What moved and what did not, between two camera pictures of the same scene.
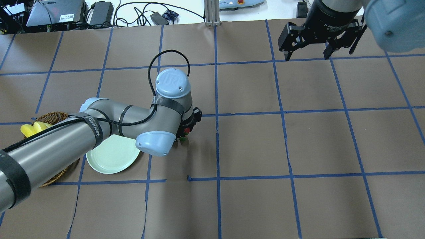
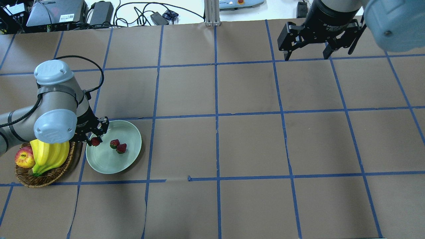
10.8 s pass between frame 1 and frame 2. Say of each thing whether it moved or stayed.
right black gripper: stayed
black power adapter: stayed
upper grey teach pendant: stayed
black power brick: stayed
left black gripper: moved
